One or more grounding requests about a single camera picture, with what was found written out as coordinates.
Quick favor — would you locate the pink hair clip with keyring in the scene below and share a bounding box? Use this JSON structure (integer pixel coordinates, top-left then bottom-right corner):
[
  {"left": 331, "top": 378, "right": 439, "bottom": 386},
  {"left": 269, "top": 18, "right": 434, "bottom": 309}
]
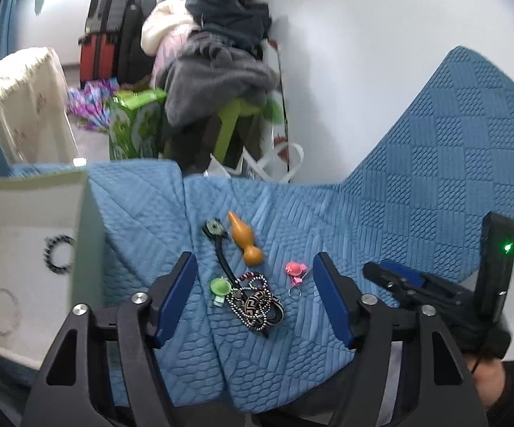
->
[{"left": 285, "top": 262, "right": 310, "bottom": 298}]

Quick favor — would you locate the beaded chain necklace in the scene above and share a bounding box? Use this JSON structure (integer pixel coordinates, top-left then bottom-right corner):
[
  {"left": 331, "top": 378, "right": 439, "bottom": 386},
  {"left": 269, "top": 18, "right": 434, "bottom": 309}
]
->
[{"left": 226, "top": 270, "right": 272, "bottom": 331}]

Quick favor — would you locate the blue quilted sofa cover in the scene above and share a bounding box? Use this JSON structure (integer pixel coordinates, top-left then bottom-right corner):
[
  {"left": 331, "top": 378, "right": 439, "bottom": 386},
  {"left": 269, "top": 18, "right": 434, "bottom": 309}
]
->
[{"left": 0, "top": 44, "right": 514, "bottom": 414}]

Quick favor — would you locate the cream embroidered cloth cover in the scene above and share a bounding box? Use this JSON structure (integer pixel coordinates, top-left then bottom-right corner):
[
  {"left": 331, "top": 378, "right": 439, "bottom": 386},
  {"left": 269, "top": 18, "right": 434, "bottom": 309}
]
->
[{"left": 0, "top": 47, "right": 80, "bottom": 165}]

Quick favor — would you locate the white cardboard box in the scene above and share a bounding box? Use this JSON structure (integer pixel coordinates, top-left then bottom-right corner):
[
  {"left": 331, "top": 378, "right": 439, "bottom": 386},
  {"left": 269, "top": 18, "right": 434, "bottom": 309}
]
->
[{"left": 0, "top": 170, "right": 106, "bottom": 372}]

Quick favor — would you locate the pink garment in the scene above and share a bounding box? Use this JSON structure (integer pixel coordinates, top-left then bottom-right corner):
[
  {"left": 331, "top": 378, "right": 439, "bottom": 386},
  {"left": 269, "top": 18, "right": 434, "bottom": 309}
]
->
[{"left": 152, "top": 31, "right": 195, "bottom": 85}]

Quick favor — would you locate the cream jacket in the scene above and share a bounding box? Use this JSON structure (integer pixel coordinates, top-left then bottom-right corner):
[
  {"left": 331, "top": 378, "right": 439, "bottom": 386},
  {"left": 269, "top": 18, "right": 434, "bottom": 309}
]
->
[{"left": 140, "top": 0, "right": 198, "bottom": 58}]

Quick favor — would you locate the dark navy garment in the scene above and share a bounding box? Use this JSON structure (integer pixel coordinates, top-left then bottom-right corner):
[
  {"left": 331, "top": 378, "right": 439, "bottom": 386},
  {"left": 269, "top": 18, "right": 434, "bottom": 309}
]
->
[{"left": 185, "top": 0, "right": 272, "bottom": 60}]

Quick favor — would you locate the green printed carton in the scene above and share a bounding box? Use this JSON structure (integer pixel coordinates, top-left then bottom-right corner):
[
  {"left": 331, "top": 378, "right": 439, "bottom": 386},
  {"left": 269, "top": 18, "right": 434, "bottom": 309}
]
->
[{"left": 108, "top": 89, "right": 168, "bottom": 161}]

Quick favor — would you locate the person's right hand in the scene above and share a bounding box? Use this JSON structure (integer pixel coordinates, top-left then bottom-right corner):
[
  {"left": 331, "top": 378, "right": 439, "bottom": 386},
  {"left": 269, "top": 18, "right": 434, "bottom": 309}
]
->
[{"left": 464, "top": 352, "right": 507, "bottom": 410}]

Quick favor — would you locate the teal curtain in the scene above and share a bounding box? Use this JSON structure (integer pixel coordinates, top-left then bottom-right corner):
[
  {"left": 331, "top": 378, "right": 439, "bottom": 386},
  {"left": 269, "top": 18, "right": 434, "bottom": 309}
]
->
[{"left": 0, "top": 0, "right": 66, "bottom": 67}]

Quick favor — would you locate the colourful crumpled fabric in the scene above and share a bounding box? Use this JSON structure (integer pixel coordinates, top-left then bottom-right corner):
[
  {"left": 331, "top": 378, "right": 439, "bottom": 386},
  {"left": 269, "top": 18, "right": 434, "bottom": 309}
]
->
[{"left": 67, "top": 78, "right": 120, "bottom": 132}]

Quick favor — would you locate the black patterned hair band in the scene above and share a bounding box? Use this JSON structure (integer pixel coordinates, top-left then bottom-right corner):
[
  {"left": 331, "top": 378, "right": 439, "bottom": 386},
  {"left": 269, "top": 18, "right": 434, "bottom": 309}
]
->
[{"left": 239, "top": 290, "right": 285, "bottom": 329}]

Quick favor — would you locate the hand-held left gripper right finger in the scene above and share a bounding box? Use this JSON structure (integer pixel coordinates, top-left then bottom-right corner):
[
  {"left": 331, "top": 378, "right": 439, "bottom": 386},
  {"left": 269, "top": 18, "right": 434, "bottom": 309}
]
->
[{"left": 313, "top": 252, "right": 489, "bottom": 427}]

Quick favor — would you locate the red and black suitcase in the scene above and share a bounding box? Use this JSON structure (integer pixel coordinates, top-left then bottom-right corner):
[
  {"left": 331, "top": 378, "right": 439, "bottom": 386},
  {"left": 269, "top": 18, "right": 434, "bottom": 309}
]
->
[{"left": 78, "top": 0, "right": 137, "bottom": 90}]

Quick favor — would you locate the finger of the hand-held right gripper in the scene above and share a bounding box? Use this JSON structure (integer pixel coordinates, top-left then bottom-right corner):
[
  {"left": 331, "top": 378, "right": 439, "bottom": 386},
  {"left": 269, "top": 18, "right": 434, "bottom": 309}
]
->
[
  {"left": 380, "top": 259, "right": 452, "bottom": 293},
  {"left": 363, "top": 262, "right": 419, "bottom": 306}
]

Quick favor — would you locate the green straw hat hair clip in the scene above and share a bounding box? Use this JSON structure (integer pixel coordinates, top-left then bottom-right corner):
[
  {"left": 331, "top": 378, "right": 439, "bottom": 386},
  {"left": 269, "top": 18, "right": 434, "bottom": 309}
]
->
[{"left": 209, "top": 277, "right": 232, "bottom": 307}]

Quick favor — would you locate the black headband with flower ornament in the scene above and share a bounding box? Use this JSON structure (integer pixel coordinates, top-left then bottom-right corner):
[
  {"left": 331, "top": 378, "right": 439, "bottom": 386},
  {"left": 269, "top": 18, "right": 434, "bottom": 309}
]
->
[{"left": 202, "top": 219, "right": 245, "bottom": 292}]

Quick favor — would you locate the black bead bracelet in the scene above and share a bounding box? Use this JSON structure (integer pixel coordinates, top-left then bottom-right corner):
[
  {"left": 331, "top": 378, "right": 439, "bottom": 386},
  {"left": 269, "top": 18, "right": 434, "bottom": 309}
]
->
[{"left": 43, "top": 235, "right": 76, "bottom": 273}]

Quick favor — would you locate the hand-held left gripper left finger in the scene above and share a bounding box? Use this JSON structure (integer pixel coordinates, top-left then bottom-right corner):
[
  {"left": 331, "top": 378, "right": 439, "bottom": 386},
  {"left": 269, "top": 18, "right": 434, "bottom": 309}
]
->
[{"left": 21, "top": 251, "right": 200, "bottom": 427}]

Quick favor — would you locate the green plastic stool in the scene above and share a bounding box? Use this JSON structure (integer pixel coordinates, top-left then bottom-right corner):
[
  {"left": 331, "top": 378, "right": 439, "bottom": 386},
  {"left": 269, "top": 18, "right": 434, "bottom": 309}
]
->
[{"left": 163, "top": 95, "right": 284, "bottom": 174}]

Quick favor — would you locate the grey fleece garment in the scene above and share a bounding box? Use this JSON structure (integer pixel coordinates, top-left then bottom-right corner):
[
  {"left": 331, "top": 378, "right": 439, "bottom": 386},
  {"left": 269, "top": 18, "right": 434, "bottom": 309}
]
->
[{"left": 163, "top": 36, "right": 281, "bottom": 127}]

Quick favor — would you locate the white flowered tote bag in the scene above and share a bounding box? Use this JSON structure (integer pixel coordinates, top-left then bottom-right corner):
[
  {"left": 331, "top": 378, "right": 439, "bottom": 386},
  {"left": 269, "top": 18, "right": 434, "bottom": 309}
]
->
[{"left": 206, "top": 38, "right": 304, "bottom": 183}]

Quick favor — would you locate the wooden gourd pendant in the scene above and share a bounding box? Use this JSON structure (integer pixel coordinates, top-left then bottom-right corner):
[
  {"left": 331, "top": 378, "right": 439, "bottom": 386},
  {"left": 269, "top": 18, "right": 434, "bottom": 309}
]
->
[{"left": 227, "top": 212, "right": 264, "bottom": 265}]

